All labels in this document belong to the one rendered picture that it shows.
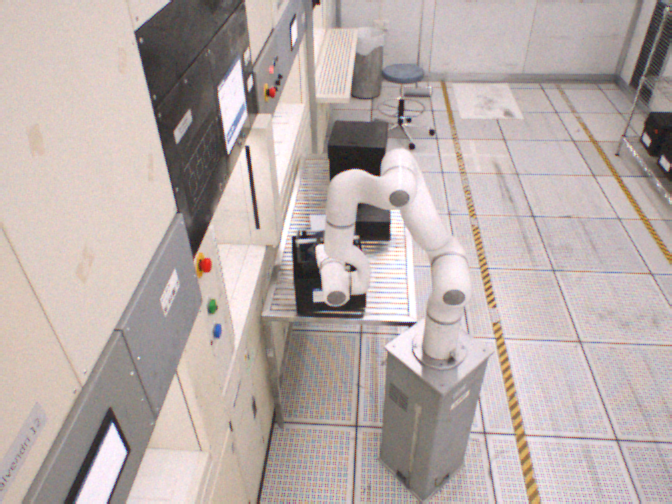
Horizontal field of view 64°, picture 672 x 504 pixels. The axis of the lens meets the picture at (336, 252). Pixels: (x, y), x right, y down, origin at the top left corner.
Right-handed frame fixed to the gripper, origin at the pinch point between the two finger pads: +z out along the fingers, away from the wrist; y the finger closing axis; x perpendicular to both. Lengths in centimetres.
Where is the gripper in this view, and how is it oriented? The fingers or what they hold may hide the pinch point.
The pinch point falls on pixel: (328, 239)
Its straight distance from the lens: 196.3
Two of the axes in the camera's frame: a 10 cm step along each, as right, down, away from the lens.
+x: -0.3, -7.8, -6.2
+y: 10.0, -0.8, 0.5
